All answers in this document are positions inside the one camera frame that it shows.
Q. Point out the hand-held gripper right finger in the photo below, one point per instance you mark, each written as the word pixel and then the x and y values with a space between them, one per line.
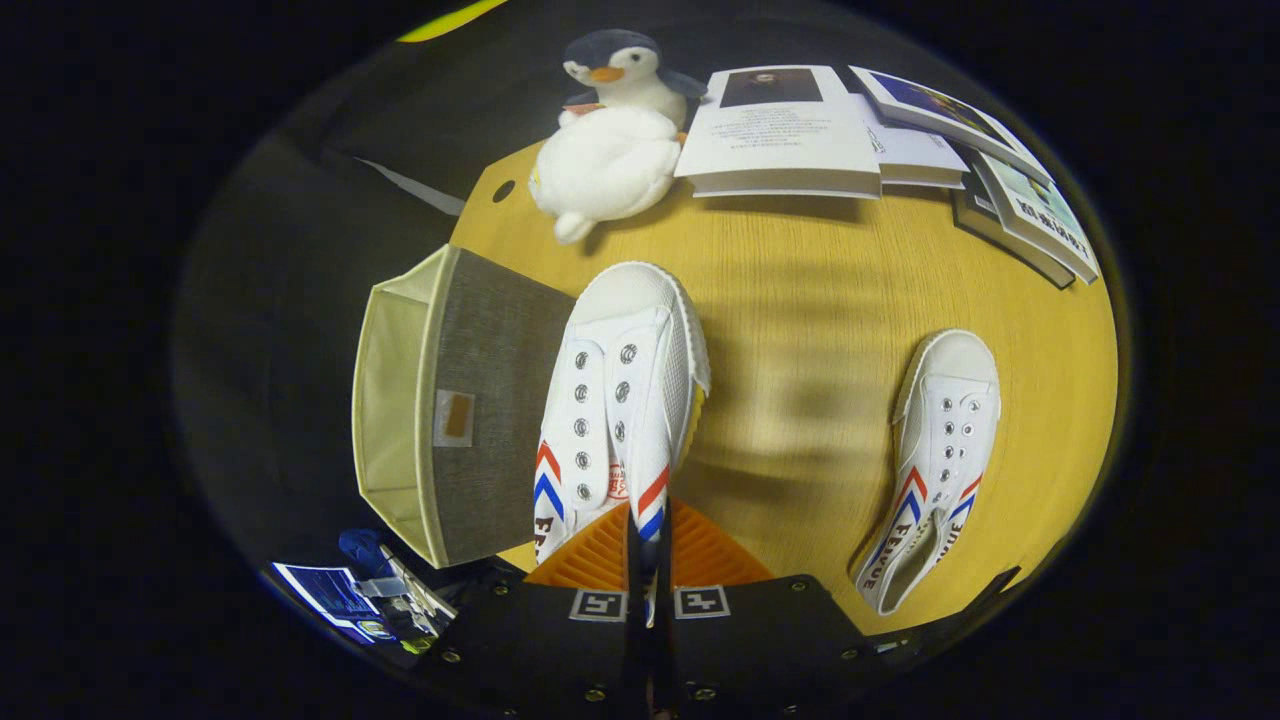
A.
pixel 760 640

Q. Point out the blue cloth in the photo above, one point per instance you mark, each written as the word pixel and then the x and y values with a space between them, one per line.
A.
pixel 365 550

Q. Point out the book with blue cover picture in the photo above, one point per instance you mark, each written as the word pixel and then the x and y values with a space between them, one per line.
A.
pixel 940 105

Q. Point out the white book with portrait photo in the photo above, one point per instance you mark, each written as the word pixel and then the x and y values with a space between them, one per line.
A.
pixel 775 130

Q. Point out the penguin plush toy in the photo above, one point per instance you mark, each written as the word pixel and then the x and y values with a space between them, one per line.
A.
pixel 605 165

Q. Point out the white canvas shoe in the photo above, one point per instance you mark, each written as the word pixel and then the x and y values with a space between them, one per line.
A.
pixel 640 330
pixel 950 400

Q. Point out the blue and white flat panel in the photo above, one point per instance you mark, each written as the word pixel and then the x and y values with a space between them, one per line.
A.
pixel 325 595

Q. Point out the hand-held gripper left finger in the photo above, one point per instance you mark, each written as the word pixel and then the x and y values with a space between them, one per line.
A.
pixel 540 640

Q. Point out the plain white book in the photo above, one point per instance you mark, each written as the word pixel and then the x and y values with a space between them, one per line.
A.
pixel 915 155

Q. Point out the metal clamp device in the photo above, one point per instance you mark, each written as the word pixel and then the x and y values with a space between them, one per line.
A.
pixel 415 595

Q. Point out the grey fabric storage box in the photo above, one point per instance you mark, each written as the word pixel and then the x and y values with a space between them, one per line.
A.
pixel 500 350

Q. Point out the dark thick book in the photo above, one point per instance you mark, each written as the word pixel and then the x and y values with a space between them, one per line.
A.
pixel 990 225

